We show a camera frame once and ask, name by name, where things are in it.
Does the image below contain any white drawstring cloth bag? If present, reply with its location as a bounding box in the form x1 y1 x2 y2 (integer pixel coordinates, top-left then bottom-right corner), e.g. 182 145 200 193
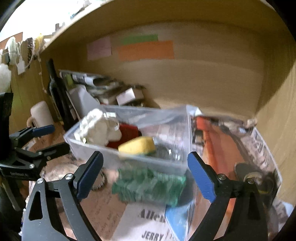
74 108 122 146

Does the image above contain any red cloth piece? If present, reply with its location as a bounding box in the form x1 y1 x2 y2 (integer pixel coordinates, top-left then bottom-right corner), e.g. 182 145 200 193
107 123 142 149

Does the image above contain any green cloth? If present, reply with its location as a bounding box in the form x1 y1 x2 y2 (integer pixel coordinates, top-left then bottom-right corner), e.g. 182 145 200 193
111 168 187 207

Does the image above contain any yellow green sponge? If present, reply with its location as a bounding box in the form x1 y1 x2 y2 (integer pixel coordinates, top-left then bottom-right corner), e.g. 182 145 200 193
118 136 156 155

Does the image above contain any grey knitted cloth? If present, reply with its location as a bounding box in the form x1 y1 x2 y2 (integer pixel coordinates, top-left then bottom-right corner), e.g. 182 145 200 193
152 144 181 161

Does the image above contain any beige mug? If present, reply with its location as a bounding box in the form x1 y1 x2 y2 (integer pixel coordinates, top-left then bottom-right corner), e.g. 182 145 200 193
27 101 54 128

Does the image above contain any dark wine bottle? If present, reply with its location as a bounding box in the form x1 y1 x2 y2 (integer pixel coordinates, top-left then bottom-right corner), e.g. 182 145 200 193
47 59 78 132

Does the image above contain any white plastic sheet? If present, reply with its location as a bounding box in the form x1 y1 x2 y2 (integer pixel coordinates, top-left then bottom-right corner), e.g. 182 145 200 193
69 85 100 120

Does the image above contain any blue plastic sheet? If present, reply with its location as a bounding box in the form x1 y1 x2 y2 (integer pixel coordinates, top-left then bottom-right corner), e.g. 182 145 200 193
165 202 195 241

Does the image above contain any rolled newspaper stack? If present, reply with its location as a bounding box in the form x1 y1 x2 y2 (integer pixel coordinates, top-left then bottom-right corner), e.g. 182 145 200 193
59 70 125 105

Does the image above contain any vintage newspaper print mat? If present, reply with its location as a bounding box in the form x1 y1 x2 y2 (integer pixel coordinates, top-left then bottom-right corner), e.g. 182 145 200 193
42 115 287 240

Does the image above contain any white paper tag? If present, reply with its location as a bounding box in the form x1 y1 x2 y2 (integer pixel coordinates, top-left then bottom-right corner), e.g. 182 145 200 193
116 88 144 105

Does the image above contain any pink sticky note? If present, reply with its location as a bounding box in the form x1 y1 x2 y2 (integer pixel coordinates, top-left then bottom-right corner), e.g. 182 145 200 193
87 36 112 61

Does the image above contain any clear plastic storage bin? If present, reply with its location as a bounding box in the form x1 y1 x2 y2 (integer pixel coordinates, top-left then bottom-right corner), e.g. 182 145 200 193
64 105 201 176

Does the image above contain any green sticky note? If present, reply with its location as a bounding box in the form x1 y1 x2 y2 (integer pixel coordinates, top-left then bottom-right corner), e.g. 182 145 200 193
120 34 159 45

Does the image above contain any orange sticky note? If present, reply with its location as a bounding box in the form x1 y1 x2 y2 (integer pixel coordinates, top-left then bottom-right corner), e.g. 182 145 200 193
118 41 175 61

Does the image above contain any black chain strap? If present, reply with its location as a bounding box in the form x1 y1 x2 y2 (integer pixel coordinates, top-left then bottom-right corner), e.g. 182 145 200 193
26 37 35 63

